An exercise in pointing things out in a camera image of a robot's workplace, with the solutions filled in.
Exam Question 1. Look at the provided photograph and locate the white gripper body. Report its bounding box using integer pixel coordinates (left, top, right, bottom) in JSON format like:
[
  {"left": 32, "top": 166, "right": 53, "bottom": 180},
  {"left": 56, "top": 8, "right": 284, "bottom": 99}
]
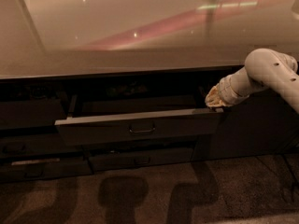
[{"left": 217, "top": 77, "right": 248, "bottom": 106}]

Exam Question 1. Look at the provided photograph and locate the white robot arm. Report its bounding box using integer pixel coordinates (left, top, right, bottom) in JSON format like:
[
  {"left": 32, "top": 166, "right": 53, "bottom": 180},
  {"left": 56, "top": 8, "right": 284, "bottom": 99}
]
[{"left": 205, "top": 49, "right": 299, "bottom": 113}]

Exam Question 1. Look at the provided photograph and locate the green snack bag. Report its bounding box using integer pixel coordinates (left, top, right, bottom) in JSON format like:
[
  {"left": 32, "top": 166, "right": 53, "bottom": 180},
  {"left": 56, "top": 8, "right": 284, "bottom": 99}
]
[{"left": 106, "top": 84, "right": 148, "bottom": 97}]

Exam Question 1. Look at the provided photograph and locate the dark grey drawer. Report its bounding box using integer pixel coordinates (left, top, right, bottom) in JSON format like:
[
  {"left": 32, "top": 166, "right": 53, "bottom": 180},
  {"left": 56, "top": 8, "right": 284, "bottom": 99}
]
[
  {"left": 0, "top": 157, "right": 92, "bottom": 183},
  {"left": 89, "top": 147, "right": 193, "bottom": 172},
  {"left": 0, "top": 133, "right": 81, "bottom": 159},
  {"left": 55, "top": 95, "right": 223, "bottom": 146},
  {"left": 0, "top": 99, "right": 65, "bottom": 130}
]

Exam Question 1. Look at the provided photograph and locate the dark grey cabinet door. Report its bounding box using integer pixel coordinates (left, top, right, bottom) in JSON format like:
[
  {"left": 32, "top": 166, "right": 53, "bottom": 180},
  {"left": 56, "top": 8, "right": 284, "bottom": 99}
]
[{"left": 192, "top": 90, "right": 299, "bottom": 161}]

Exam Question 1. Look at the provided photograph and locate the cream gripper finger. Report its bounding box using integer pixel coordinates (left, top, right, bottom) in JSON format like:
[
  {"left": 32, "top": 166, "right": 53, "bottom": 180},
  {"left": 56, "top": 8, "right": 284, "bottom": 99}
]
[{"left": 205, "top": 86, "right": 224, "bottom": 108}]

